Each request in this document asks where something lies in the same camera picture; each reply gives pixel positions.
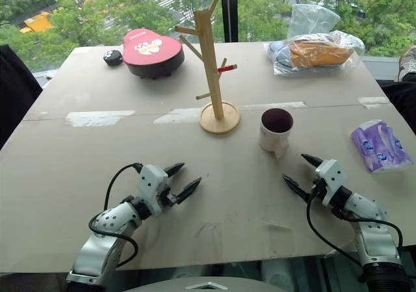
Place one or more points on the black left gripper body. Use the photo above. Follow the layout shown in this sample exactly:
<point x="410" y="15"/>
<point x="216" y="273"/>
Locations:
<point x="168" y="197"/>

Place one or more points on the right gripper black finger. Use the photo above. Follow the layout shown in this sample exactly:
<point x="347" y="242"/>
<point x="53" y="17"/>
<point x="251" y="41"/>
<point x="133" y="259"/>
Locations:
<point x="314" y="162"/>
<point x="296" y="186"/>

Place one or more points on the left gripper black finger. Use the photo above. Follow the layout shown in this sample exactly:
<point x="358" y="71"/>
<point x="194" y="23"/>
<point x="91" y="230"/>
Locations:
<point x="175" y="168"/>
<point x="190" y="189"/>

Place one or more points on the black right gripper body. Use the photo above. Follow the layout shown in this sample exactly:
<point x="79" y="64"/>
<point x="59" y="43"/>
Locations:
<point x="318" y="190"/>

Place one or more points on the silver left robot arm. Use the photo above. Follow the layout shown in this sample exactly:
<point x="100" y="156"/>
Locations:
<point x="107" y="222"/>

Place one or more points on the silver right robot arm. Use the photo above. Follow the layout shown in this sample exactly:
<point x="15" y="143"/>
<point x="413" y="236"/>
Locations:
<point x="373" y="236"/>

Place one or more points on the white mug dark interior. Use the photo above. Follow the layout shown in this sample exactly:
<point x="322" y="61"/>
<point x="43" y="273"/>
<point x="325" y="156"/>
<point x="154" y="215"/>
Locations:
<point x="271" y="139"/>

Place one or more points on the wooden mug tree stand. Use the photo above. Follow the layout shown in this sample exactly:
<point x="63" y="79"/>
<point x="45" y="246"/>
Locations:
<point x="213" y="87"/>

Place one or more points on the purple tissue pack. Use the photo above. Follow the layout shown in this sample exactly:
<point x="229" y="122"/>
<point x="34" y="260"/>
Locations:
<point x="380" y="147"/>

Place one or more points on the white tape strip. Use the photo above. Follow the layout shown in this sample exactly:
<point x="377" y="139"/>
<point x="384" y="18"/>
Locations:
<point x="276" y="105"/>
<point x="373" y="101"/>

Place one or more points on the grey robot torso top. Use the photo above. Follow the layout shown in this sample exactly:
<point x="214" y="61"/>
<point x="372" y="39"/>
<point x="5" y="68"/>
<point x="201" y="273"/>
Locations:
<point x="195" y="285"/>

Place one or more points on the plastic bag with orange item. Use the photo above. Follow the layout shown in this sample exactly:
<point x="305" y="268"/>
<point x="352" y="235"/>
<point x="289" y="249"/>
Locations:
<point x="312" y="54"/>

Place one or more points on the person's dark trouser leg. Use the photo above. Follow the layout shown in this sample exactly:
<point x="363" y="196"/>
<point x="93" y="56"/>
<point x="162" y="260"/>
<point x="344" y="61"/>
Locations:
<point x="401" y="97"/>

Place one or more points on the red heart-shaped box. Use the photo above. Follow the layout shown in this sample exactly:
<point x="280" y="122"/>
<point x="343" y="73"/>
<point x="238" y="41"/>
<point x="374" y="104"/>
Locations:
<point x="151" y="51"/>

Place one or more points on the small black round object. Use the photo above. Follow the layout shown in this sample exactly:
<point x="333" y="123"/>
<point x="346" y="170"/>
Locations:
<point x="112" y="58"/>

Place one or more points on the person's grey shoe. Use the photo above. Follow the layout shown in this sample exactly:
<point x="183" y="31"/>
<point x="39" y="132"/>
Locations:
<point x="408" y="62"/>

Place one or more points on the dark chair back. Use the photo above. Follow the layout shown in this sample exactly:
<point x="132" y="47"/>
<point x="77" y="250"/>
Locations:
<point x="14" y="90"/>

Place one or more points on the yellow truck outside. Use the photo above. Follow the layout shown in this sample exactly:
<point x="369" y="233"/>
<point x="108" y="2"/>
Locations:
<point x="37" y="22"/>

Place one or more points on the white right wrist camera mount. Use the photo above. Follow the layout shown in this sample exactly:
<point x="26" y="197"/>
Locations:
<point x="332" y="178"/>

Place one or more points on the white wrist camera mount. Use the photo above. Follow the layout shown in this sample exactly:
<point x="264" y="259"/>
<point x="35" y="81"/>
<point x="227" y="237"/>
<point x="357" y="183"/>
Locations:
<point x="332" y="178"/>
<point x="150" y="183"/>

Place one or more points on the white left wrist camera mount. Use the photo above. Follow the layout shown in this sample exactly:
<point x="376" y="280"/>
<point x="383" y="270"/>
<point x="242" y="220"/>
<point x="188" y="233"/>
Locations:
<point x="150" y="183"/>

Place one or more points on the black window frame post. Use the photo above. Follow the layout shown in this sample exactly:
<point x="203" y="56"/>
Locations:
<point x="229" y="9"/>

